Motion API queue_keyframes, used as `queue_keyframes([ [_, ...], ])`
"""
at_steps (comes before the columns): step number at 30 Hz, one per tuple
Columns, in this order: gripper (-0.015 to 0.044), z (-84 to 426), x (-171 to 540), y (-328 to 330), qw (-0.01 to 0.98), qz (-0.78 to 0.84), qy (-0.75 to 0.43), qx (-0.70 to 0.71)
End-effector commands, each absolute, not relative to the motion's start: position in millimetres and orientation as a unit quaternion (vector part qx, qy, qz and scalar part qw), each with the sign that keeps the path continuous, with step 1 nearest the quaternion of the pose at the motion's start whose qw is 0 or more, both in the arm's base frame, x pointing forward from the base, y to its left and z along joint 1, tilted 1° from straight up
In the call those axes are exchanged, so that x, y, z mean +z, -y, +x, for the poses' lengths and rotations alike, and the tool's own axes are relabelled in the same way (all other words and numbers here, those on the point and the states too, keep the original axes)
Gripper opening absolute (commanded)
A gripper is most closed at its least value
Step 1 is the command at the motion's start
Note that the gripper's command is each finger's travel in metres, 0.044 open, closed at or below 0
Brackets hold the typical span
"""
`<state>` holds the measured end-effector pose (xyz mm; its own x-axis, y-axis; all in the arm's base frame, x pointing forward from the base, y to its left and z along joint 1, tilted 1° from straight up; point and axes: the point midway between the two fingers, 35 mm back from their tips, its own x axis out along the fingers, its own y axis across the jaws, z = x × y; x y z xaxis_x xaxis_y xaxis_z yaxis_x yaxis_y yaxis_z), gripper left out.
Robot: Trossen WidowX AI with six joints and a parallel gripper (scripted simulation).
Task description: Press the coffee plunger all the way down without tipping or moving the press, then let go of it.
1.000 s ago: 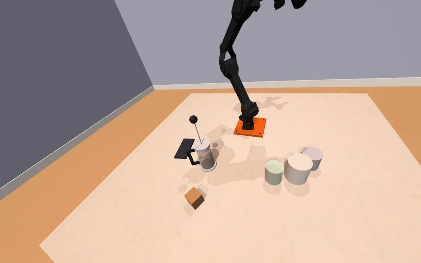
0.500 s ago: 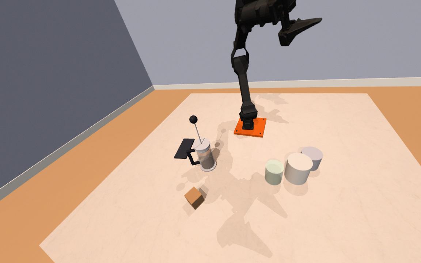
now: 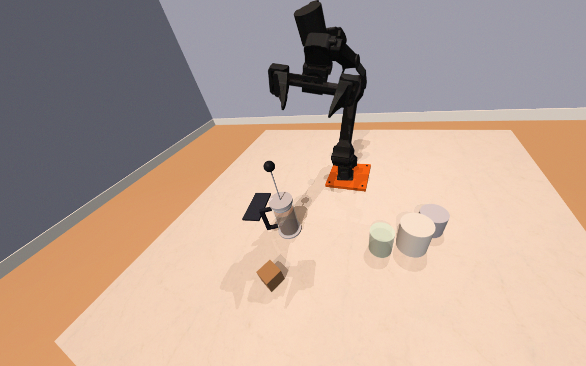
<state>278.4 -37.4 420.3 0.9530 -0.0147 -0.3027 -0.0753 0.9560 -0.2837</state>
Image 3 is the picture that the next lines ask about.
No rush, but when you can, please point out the glass french press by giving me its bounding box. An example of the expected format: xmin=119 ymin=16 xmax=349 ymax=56
xmin=259 ymin=161 xmax=302 ymax=239

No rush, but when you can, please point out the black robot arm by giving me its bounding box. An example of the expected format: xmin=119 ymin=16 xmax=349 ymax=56
xmin=294 ymin=0 xmax=367 ymax=180

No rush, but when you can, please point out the black flat rectangular panel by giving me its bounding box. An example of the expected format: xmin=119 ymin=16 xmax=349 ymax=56
xmin=242 ymin=193 xmax=271 ymax=221

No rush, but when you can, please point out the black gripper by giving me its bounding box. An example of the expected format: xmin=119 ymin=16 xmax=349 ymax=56
xmin=268 ymin=63 xmax=360 ymax=118

